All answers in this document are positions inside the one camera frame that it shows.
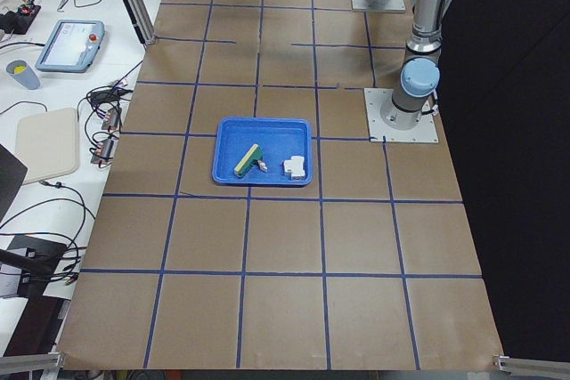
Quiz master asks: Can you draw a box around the white electrical component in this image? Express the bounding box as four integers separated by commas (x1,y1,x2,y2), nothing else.
282,155,306,181

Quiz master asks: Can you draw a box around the blue plastic tray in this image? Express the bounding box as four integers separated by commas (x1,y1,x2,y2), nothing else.
212,117,313,187

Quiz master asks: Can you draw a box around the green yellow terminal block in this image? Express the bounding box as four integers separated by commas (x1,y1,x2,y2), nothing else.
233,143,268,178

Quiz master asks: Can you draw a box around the small circuit board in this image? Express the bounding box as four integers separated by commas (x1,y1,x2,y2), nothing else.
90,138,115,166
102,106,122,131

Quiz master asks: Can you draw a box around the beige pad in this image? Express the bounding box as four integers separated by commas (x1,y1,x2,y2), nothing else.
14,108,80,185

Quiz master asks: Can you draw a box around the blue teach pendant near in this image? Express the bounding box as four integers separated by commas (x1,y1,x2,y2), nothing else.
35,20,105,73

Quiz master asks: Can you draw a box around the grey cup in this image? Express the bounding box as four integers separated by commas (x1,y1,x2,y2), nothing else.
5,60,41,90

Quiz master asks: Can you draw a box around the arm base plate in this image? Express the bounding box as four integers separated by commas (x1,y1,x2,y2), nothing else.
363,88,439,143

